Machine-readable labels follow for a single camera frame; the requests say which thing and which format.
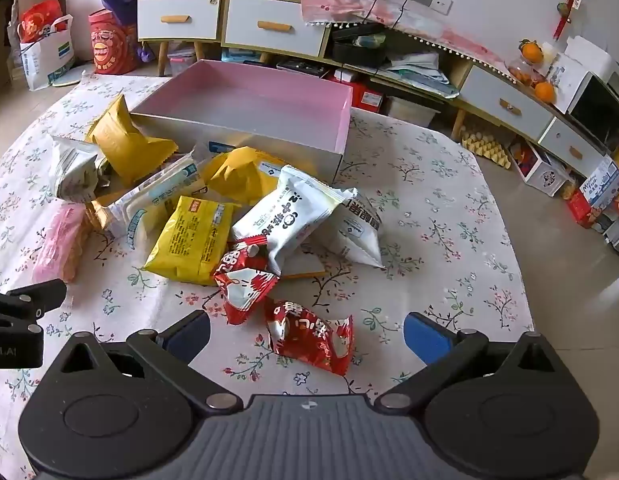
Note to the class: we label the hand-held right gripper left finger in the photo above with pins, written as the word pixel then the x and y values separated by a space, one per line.
pixel 188 336

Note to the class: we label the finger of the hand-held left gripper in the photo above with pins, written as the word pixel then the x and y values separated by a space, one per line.
pixel 34 296
pixel 14 322

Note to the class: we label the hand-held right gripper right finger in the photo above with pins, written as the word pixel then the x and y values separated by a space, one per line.
pixel 429 337

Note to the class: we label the pink snack packet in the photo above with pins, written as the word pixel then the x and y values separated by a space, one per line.
pixel 59 245

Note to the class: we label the red white-heart snack packet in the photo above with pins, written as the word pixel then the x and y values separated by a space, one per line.
pixel 244 292

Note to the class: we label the small red snack packet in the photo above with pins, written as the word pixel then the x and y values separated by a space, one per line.
pixel 239 255

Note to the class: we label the bright yellow snack packet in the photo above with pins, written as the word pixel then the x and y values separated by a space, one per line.
pixel 189 240

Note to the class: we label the large red snack packet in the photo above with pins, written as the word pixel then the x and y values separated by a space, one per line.
pixel 309 337

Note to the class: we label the white black-print snack packet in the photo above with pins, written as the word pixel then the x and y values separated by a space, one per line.
pixel 359 232
pixel 289 215

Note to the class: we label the white grey snack packet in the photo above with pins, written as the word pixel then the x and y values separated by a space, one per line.
pixel 74 170

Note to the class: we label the white light-blue snack packet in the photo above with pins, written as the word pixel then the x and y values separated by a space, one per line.
pixel 154 195

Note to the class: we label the mustard yellow snack packet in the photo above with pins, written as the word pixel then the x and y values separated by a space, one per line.
pixel 239 172
pixel 121 140

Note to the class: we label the pink cardboard box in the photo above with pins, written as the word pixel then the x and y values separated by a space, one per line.
pixel 249 100

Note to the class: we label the floral tablecloth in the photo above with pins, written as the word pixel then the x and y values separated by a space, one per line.
pixel 439 240

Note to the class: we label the yellow egg tray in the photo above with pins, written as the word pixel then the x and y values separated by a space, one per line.
pixel 484 146

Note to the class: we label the white printed cardboard box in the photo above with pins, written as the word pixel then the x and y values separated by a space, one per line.
pixel 542 170

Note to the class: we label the white round floor disc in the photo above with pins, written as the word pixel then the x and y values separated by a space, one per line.
pixel 66 78

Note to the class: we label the colourful printed boxes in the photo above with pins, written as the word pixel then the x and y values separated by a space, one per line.
pixel 599 195

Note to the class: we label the clear plastic storage box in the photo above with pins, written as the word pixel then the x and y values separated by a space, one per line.
pixel 409 110

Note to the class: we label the white shopping bag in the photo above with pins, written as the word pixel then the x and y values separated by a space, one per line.
pixel 46 60

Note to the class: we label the long wooden drawer cabinet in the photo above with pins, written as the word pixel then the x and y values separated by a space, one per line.
pixel 509 105

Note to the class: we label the red cardboard box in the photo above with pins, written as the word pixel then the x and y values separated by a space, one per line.
pixel 359 92

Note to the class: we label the pile of folded cloths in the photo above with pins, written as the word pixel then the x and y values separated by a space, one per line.
pixel 419 75

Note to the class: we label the red patterned bag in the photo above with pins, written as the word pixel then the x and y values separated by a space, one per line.
pixel 111 42

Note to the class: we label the orange fruit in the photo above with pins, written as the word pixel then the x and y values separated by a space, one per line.
pixel 532 51
pixel 544 91

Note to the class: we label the pink-lid plastic box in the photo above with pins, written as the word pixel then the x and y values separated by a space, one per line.
pixel 182 60

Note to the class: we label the red gift bag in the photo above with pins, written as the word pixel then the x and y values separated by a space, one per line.
pixel 36 17

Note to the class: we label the clear jar of oranges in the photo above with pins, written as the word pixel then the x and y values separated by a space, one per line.
pixel 522 72

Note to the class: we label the blue-lid plastic box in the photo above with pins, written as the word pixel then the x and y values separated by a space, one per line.
pixel 244 56

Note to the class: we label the white microwave oven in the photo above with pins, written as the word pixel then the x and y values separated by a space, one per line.
pixel 597 105

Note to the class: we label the black bag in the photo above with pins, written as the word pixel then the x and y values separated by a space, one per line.
pixel 357 47

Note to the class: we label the tall wooden shelf cabinet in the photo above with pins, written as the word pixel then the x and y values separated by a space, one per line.
pixel 182 15

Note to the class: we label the white foam box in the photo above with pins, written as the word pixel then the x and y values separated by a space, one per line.
pixel 584 57

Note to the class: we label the pink floral cloth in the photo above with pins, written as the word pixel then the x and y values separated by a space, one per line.
pixel 339 5

